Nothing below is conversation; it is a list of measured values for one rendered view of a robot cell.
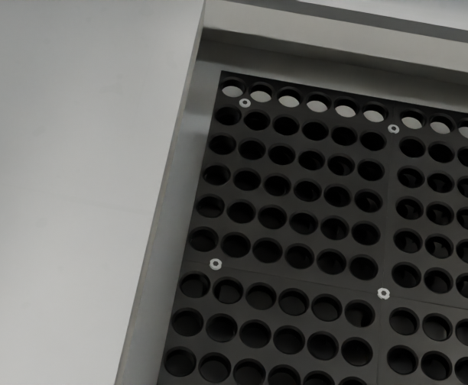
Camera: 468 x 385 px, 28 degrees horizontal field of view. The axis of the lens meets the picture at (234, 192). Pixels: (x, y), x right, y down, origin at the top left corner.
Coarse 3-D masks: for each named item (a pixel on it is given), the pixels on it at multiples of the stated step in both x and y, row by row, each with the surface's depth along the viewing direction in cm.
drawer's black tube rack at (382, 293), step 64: (256, 128) 50; (320, 128) 46; (384, 128) 46; (256, 192) 43; (320, 192) 44; (384, 192) 44; (448, 192) 44; (192, 256) 41; (256, 256) 45; (320, 256) 42; (384, 256) 42; (448, 256) 42; (192, 320) 43; (256, 320) 40; (320, 320) 40; (384, 320) 40; (448, 320) 40; (192, 384) 38; (256, 384) 41; (320, 384) 41; (384, 384) 38; (448, 384) 39
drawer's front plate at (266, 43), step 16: (208, 32) 57; (224, 32) 57; (256, 48) 57; (272, 48) 57; (288, 48) 57; (304, 48) 57; (320, 48) 56; (352, 64) 57; (368, 64) 57; (384, 64) 57; (400, 64) 57; (416, 64) 56; (448, 80) 57; (464, 80) 57
